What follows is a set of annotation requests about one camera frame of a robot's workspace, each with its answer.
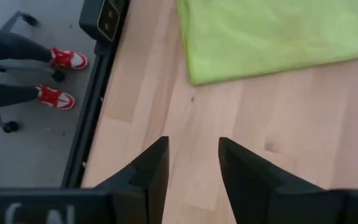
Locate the green microfiber towel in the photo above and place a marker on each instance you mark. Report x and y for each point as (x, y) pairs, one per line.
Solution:
(259, 37)

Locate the black aluminium table frame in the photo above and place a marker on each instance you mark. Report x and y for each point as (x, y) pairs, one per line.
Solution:
(89, 124)

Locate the grey office chair base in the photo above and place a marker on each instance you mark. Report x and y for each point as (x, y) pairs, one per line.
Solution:
(11, 127)

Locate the person's leg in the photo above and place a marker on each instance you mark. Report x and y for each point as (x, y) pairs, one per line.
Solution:
(11, 45)
(5, 95)

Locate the black depth camera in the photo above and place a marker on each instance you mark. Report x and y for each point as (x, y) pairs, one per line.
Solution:
(104, 18)

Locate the person's foot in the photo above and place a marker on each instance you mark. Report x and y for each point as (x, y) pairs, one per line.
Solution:
(68, 59)
(56, 98)

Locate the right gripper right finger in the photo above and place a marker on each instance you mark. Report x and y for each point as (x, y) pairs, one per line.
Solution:
(247, 186)

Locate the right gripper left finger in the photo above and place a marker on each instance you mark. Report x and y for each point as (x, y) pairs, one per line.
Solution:
(148, 186)

